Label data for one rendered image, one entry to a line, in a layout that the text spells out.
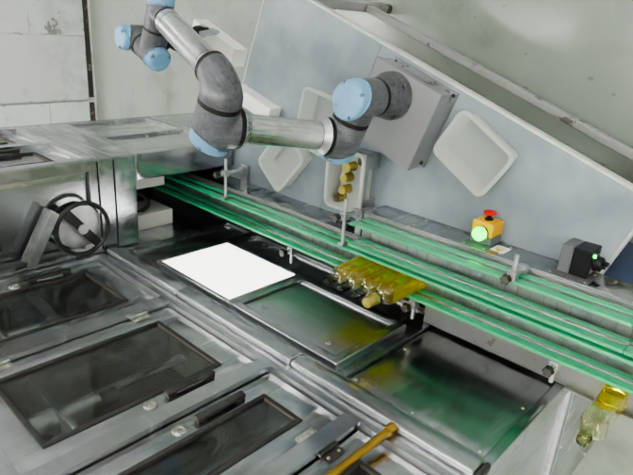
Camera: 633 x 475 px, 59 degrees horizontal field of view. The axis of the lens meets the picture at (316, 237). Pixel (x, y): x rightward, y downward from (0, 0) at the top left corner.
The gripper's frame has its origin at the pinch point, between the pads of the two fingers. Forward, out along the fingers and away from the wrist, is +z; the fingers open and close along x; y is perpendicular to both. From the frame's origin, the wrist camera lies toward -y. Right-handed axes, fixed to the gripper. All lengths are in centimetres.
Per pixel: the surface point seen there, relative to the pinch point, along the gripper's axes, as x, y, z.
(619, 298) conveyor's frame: -1, -148, 21
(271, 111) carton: 24.3, -8.3, 28.5
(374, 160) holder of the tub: 15, -60, 30
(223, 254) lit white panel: 71, -33, 0
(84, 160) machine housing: 52, 13, -36
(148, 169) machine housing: 58, 10, -10
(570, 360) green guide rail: 18, -149, 14
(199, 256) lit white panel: 73, -29, -9
